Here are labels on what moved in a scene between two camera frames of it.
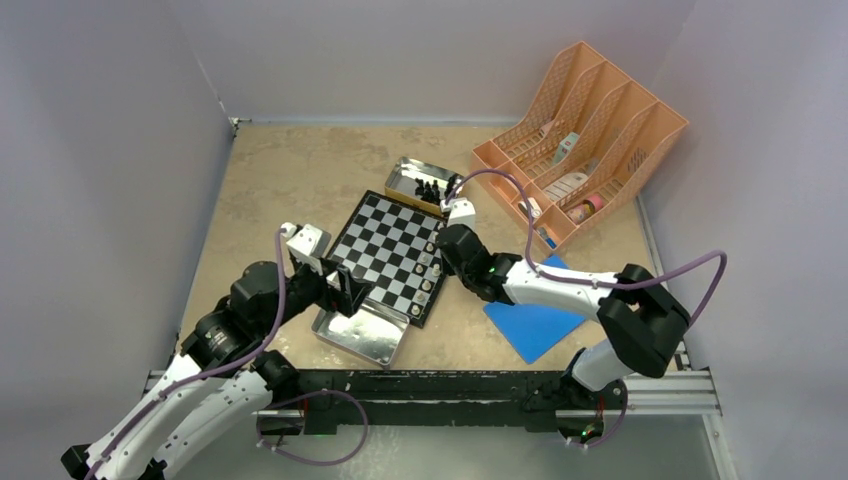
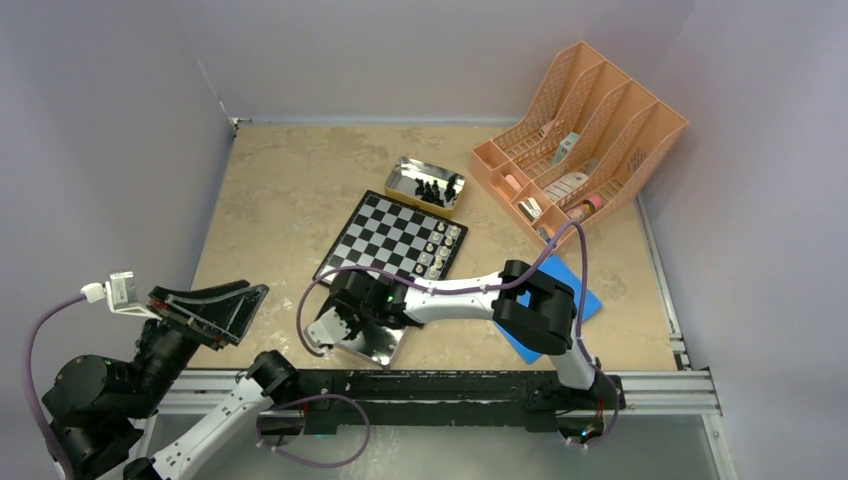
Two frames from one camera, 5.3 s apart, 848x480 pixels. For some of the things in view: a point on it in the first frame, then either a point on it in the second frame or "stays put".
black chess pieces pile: x=430 y=192 stays put
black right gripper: x=447 y=266 → x=356 y=328
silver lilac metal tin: x=375 y=332 stays put
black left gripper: x=350 y=294 → x=219 y=312
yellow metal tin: x=422 y=185 stays put
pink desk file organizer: x=587 y=136 stays put
